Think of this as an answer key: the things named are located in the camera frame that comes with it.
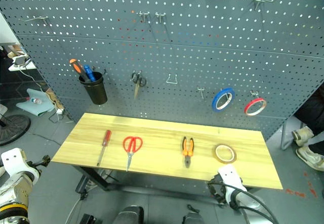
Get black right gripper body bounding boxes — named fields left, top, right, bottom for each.
left=207, top=173, right=230, bottom=206

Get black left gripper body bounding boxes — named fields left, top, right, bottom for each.
left=26, top=160, right=43, bottom=174

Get grey metal pegboard wall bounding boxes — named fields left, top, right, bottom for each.
left=0, top=0, right=324, bottom=141

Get brown tape roll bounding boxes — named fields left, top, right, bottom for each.
left=215, top=144, right=237, bottom=164

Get black round floor fan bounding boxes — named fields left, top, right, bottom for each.
left=0, top=114, right=32, bottom=147

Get pale green plastic stool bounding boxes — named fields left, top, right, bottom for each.
left=15, top=88, right=56, bottom=119

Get grey metal chair leg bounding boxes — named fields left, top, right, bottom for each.
left=280, top=119, right=304, bottom=151

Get blue tape roll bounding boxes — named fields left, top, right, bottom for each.
left=211, top=87, right=236, bottom=113

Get black plastic cup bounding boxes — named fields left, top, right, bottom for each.
left=78, top=71, right=108, bottom=106

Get red tape roll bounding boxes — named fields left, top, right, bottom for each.
left=244, top=97, right=267, bottom=117

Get worn white sneaker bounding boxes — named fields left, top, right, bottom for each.
left=291, top=125, right=315, bottom=148
left=295, top=145, right=324, bottom=172

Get person's dark trouser leg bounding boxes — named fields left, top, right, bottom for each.
left=294, top=83, right=324, bottom=156

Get long silver pegboard hook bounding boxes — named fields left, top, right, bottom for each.
left=24, top=15, right=49, bottom=24
left=253, top=0, right=275, bottom=10

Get short silver double pegboard hook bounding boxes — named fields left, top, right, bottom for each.
left=137, top=11, right=150, bottom=23
left=154, top=12, right=167, bottom=24

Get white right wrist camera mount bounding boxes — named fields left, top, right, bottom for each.
left=217, top=164, right=248, bottom=202

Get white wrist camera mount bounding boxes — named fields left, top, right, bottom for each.
left=217, top=164, right=248, bottom=202
left=1, top=147, right=41, bottom=182

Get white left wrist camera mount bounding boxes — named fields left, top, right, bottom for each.
left=1, top=147, right=41, bottom=182

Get orange black handled pliers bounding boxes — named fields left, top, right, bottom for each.
left=181, top=136, right=195, bottom=169

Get black metal table frame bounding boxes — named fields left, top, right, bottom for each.
left=72, top=165, right=261, bottom=206

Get red handled screwdriver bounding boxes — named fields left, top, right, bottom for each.
left=97, top=129, right=112, bottom=167

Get white floor cable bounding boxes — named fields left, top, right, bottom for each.
left=19, top=67, right=58, bottom=108

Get red handled scissors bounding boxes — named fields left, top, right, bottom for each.
left=123, top=136, right=143, bottom=172

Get blue handled screwdriver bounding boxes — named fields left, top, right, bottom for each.
left=83, top=65, right=97, bottom=82

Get orange black handled screwdriver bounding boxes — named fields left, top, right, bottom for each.
left=69, top=58, right=89, bottom=82

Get black handled scissors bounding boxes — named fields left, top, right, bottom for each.
left=131, top=71, right=147, bottom=100

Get silver wire loop holder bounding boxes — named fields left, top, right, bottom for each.
left=166, top=73, right=179, bottom=85

